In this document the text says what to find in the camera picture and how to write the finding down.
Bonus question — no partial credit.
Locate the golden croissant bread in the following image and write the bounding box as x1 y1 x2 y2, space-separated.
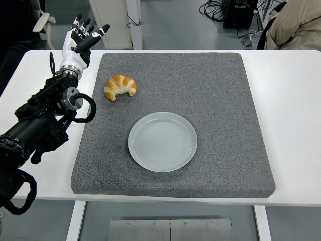
103 74 138 102

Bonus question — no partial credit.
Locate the black computer case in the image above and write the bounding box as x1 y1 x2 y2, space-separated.
222 0 259 29

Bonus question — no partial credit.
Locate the white table leg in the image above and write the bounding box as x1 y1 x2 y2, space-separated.
65 200 87 241
253 205 272 241

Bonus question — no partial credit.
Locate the black office chair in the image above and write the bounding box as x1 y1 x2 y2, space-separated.
0 0 48 96

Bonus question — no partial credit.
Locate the beige padded coat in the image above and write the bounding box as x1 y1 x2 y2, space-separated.
265 0 321 50

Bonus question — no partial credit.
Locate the grey speckled foam mat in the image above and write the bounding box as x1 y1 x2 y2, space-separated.
70 52 276 199

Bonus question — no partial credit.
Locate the black floor cable bundle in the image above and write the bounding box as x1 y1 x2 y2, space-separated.
199 0 226 23

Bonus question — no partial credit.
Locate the white chair armrest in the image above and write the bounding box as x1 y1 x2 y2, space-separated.
32 12 56 50

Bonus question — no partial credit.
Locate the thin black hanging cable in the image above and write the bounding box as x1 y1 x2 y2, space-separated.
126 12 143 28

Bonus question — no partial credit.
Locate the white desk frame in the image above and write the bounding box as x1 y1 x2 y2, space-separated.
88 0 143 50

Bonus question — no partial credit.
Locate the pale grey round plate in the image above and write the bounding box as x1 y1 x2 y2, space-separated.
127 111 198 173

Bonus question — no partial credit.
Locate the grey metal plate with screws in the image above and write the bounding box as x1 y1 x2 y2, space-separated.
108 218 234 241

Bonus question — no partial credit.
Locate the black chair back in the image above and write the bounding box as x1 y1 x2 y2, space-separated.
255 2 286 50

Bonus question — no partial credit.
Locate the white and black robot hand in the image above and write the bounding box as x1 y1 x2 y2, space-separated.
59 14 111 72

